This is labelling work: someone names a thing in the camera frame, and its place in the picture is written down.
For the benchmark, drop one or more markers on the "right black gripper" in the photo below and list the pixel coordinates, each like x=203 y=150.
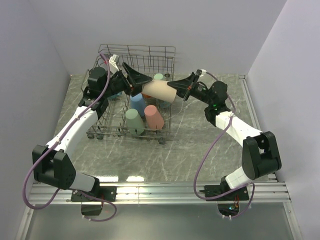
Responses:
x=182 y=86

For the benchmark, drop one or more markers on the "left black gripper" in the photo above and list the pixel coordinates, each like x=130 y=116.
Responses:
x=135 y=79

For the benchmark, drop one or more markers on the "orange mug black handle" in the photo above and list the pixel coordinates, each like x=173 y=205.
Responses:
x=146 y=96

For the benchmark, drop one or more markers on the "blue plastic cup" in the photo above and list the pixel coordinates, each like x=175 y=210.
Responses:
x=137 y=102

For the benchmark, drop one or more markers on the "light blue floral mug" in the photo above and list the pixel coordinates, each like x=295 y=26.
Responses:
x=115 y=96

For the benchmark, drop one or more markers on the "beige plastic cup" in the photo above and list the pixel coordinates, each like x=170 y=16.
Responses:
x=159 y=89

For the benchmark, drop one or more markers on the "green plastic cup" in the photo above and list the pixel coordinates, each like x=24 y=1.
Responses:
x=134 y=122
x=159 y=76

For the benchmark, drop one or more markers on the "teal patterned mug yellow inside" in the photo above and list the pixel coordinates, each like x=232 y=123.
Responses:
x=163 y=104

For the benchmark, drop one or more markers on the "pink plastic cup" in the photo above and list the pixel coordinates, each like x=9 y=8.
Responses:
x=153 y=118

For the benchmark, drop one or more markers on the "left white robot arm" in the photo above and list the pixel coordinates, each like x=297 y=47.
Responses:
x=52 y=161

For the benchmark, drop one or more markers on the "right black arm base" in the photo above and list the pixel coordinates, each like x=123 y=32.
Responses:
x=228 y=204

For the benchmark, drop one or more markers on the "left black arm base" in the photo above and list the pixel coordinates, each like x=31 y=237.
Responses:
x=92 y=203

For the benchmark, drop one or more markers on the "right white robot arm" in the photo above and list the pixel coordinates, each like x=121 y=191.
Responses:
x=260 y=153

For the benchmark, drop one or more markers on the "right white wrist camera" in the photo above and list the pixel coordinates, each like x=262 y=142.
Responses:
x=201 y=72

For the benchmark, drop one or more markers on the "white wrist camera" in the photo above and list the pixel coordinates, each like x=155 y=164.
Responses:
x=201 y=72
x=113 y=63

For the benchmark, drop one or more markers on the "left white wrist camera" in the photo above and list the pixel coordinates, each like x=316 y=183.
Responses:
x=113 y=63

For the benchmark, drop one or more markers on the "grey wire dish rack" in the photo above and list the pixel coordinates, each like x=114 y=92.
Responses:
x=148 y=60

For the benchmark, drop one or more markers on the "aluminium mounting rail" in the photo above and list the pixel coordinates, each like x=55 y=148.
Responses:
x=159 y=193

